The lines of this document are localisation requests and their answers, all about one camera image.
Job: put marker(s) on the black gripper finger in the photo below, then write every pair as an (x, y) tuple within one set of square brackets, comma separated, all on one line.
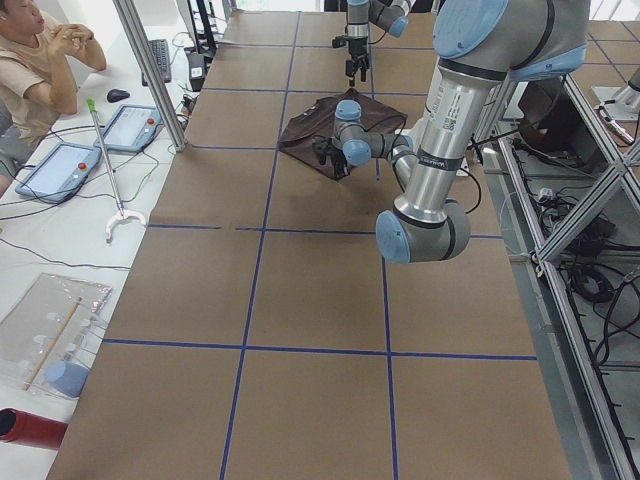
[(350, 72)]

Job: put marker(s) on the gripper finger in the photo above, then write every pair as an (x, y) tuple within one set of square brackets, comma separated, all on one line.
[(363, 63)]

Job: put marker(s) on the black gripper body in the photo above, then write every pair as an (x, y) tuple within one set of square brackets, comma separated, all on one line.
[(338, 161), (357, 49)]

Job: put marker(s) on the brown t-shirt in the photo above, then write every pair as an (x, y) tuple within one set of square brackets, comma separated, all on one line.
[(361, 127)]

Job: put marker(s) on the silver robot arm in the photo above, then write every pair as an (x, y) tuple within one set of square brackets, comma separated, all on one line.
[(479, 45), (392, 19)]

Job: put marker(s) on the black keyboard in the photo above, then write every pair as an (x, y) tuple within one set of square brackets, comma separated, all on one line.
[(161, 54)]

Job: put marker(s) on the upper teach pendant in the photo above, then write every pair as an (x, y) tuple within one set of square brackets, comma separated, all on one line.
[(131, 128)]

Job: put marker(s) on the teach pendant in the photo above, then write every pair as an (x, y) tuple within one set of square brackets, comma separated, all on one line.
[(60, 174), (131, 128)]

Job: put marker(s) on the green tipped reacher stick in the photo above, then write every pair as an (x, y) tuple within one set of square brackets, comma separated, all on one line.
[(122, 214)]

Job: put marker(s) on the black computer mouse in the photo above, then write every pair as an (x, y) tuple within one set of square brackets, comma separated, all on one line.
[(117, 95)]

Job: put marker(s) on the lower teach pendant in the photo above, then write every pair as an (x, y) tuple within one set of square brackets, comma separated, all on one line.
[(60, 174)]

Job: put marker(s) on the seated person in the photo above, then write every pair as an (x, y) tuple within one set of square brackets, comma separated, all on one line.
[(37, 82)]

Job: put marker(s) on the clear plastic bag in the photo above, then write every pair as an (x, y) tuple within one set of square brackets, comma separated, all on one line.
[(49, 339)]

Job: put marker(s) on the red cylinder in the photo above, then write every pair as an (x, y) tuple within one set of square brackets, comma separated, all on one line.
[(27, 429)]

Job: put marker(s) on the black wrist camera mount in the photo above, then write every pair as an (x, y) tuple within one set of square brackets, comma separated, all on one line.
[(340, 41), (323, 150)]

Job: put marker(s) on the aluminium frame post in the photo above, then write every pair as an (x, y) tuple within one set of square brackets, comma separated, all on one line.
[(136, 35)]

